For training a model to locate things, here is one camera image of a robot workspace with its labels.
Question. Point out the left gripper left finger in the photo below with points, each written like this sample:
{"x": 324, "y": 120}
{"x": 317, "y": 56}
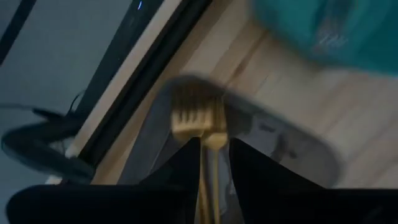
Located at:
{"x": 180, "y": 186}

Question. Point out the gold fork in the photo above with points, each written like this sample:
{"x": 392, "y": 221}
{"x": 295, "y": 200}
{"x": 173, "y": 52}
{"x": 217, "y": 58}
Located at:
{"x": 216, "y": 141}
{"x": 189, "y": 124}

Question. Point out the grey plastic bin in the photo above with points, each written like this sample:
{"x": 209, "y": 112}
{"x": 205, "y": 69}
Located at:
{"x": 280, "y": 146}

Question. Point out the black table frame rail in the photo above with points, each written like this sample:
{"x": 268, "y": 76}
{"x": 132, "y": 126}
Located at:
{"x": 140, "y": 84}

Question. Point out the black floor stand base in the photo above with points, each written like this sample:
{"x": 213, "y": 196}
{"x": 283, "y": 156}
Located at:
{"x": 46, "y": 155}

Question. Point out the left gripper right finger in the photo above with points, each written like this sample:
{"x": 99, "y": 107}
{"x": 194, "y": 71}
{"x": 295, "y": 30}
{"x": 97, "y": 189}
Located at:
{"x": 264, "y": 193}

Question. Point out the teal plastic bin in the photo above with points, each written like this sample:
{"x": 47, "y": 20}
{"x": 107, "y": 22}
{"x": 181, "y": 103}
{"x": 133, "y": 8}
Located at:
{"x": 295, "y": 31}

